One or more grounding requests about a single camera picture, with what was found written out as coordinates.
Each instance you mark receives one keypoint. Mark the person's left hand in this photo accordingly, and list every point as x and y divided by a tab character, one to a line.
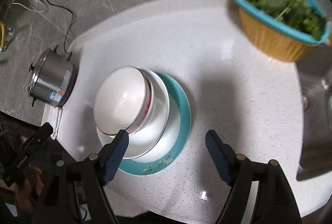
23	192

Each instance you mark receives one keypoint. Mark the small white bowl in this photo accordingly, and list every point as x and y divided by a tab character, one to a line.
119	100

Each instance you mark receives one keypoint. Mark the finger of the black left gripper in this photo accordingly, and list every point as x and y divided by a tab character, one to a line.
39	137

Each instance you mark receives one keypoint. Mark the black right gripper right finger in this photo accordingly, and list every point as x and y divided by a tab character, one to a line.
275	202

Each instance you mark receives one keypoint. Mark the green leafy vegetables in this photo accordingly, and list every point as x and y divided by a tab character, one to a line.
282	1

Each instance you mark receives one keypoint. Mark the teal rimmed plate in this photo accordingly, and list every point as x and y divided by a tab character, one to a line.
174	138

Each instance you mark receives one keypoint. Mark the white cloth towel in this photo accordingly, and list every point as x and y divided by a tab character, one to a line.
52	115

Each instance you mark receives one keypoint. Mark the large white plate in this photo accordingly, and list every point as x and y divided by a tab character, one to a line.
144	140

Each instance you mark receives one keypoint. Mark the teal colander basket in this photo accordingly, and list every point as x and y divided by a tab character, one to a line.
272	11

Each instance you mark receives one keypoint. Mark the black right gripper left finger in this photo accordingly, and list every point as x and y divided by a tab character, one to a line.
58	202

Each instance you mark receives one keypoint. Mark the stainless steel sink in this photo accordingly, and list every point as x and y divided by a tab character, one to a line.
315	83

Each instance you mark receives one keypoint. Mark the stainless steel rice cooker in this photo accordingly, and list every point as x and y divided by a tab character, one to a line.
52	78

